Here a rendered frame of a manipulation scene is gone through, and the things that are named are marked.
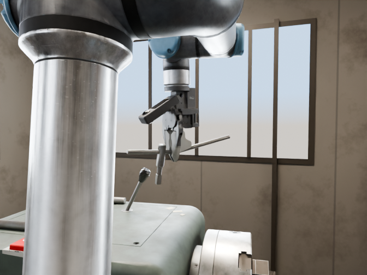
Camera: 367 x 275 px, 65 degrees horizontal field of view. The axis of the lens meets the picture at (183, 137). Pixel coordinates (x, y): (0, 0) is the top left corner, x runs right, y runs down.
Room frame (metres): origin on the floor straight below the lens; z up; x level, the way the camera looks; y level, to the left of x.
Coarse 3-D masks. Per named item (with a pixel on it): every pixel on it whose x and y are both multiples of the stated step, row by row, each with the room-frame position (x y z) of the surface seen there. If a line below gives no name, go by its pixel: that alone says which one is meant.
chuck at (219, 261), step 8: (224, 232) 0.79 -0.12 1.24; (240, 232) 0.81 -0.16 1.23; (248, 232) 0.81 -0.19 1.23; (224, 240) 0.74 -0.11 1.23; (232, 240) 0.74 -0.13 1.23; (240, 240) 0.74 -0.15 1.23; (248, 240) 0.74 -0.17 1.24; (216, 248) 0.72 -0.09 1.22; (224, 248) 0.72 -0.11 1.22; (232, 248) 0.71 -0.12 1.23; (240, 248) 0.71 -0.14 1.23; (248, 248) 0.71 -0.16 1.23; (216, 256) 0.70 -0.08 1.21; (224, 256) 0.69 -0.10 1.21; (232, 256) 0.69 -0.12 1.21; (216, 264) 0.68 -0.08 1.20; (224, 264) 0.68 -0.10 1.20; (232, 264) 0.68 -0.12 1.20; (216, 272) 0.67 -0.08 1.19; (224, 272) 0.67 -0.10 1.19; (232, 272) 0.66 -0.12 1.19; (240, 272) 0.66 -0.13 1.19; (248, 272) 0.66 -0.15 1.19
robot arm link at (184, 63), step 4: (180, 60) 0.76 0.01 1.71; (184, 60) 0.78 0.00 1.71; (188, 60) 0.79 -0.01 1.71; (164, 64) 0.79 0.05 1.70; (168, 64) 0.78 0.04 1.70; (172, 64) 0.77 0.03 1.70; (176, 64) 0.77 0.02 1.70; (180, 64) 0.77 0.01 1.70; (184, 64) 0.78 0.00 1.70; (188, 64) 0.79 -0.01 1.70; (164, 68) 0.79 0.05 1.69; (168, 68) 0.78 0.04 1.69; (172, 68) 0.77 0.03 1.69; (176, 68) 0.77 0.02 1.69; (180, 68) 0.77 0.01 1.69; (184, 68) 0.78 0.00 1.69; (188, 68) 0.79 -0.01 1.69
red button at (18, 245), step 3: (24, 237) 0.67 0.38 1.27; (21, 240) 0.66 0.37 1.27; (12, 243) 0.64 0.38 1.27; (15, 243) 0.64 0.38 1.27; (18, 243) 0.64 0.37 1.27; (21, 243) 0.64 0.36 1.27; (9, 246) 0.63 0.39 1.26; (12, 246) 0.63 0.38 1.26; (15, 246) 0.63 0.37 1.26; (18, 246) 0.63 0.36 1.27; (21, 246) 0.62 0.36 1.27; (12, 249) 0.63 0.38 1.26; (15, 249) 0.63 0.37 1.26; (18, 249) 0.63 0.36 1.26; (21, 249) 0.62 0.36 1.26
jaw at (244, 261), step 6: (240, 258) 0.69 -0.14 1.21; (246, 258) 0.69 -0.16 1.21; (240, 264) 0.68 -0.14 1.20; (246, 264) 0.68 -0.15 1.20; (252, 264) 0.69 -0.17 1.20; (258, 264) 0.69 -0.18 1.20; (264, 264) 0.69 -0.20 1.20; (240, 270) 0.67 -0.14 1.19; (252, 270) 0.68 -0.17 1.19; (258, 270) 0.68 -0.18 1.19; (264, 270) 0.68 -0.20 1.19
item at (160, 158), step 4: (160, 144) 0.79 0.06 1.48; (160, 148) 0.79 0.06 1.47; (164, 148) 0.79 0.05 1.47; (160, 152) 0.79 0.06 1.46; (164, 152) 0.79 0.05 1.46; (160, 156) 0.79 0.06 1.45; (164, 156) 0.79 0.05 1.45; (160, 160) 0.79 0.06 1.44; (156, 164) 0.80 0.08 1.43; (160, 164) 0.79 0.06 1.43; (160, 168) 0.80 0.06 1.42; (160, 172) 0.80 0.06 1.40; (156, 176) 0.80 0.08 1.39; (160, 176) 0.80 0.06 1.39; (156, 180) 0.80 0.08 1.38; (160, 180) 0.80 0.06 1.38; (156, 184) 0.80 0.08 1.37
